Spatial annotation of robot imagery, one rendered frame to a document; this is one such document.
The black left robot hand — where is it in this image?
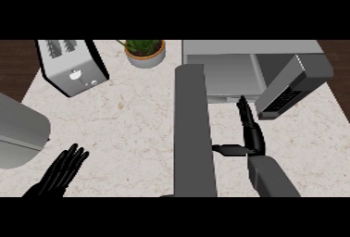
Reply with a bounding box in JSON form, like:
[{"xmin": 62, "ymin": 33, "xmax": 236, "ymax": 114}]
[{"xmin": 22, "ymin": 143, "xmax": 90, "ymax": 198}]

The silver toaster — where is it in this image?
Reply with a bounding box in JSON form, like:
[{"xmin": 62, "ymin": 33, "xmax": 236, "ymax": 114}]
[{"xmin": 34, "ymin": 40, "xmax": 110, "ymax": 98}]

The grey microwave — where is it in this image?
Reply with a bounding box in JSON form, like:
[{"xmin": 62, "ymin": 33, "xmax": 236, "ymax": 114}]
[{"xmin": 181, "ymin": 40, "xmax": 335, "ymax": 121}]

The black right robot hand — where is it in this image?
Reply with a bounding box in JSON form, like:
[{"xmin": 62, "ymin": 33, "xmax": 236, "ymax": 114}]
[{"xmin": 211, "ymin": 94, "xmax": 267, "ymax": 157}]

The dark grey microwave door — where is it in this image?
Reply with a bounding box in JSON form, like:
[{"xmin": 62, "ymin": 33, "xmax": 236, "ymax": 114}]
[{"xmin": 159, "ymin": 63, "xmax": 218, "ymax": 198}]

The green plant in grey pot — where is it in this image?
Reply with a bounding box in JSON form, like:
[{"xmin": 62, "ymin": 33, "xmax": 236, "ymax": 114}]
[{"xmin": 115, "ymin": 40, "xmax": 166, "ymax": 69}]

